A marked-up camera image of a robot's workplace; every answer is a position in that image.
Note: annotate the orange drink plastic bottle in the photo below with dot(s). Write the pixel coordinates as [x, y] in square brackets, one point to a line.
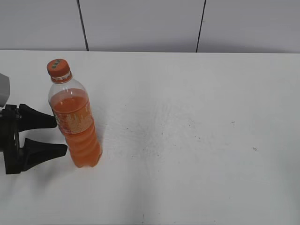
[70, 105]

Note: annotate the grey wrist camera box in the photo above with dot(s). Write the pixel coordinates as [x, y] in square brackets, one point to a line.
[4, 89]

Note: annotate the orange bottle cap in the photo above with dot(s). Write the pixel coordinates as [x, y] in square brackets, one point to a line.
[58, 68]

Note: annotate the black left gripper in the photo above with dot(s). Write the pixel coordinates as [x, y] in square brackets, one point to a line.
[14, 120]

